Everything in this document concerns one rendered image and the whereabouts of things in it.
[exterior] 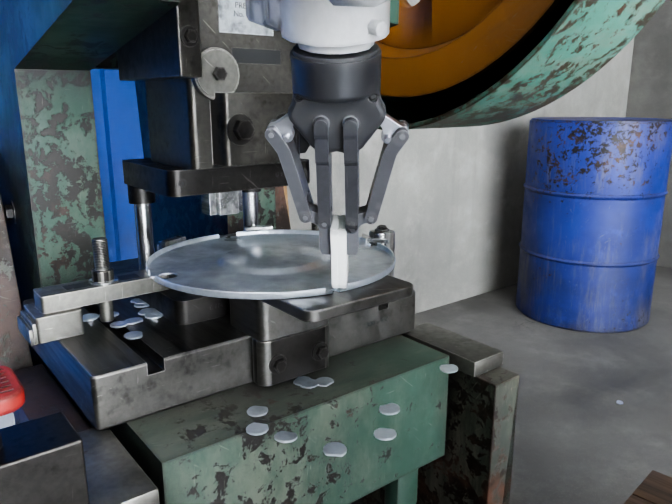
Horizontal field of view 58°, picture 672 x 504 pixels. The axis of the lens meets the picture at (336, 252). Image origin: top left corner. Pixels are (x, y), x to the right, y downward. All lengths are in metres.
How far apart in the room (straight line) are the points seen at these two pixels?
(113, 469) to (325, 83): 0.39
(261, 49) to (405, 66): 0.32
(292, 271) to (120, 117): 1.35
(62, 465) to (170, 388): 0.18
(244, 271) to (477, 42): 0.46
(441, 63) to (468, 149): 2.00
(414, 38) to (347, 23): 0.57
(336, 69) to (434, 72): 0.48
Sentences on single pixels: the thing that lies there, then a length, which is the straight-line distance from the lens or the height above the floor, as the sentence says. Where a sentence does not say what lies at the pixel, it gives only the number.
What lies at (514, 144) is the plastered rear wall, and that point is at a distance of 3.22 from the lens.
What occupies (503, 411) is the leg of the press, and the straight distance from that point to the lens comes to 0.84.
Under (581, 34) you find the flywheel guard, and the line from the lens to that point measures 0.85.
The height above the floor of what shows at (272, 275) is 0.78.
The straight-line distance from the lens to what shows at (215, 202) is 0.81.
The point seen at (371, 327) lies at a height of 0.67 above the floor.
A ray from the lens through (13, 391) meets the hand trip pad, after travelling 0.52.
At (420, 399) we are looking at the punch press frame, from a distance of 0.80.
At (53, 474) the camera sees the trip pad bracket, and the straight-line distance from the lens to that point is 0.56.
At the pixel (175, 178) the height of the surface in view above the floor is 0.88.
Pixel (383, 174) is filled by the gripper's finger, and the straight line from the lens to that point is 0.55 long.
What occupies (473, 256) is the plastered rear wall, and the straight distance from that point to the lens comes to 3.09.
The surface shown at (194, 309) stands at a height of 0.72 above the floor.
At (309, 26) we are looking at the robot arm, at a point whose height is 1.02.
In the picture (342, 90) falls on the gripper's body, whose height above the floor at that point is 0.98.
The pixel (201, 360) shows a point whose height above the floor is 0.69.
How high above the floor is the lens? 0.97
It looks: 14 degrees down
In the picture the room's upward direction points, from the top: straight up
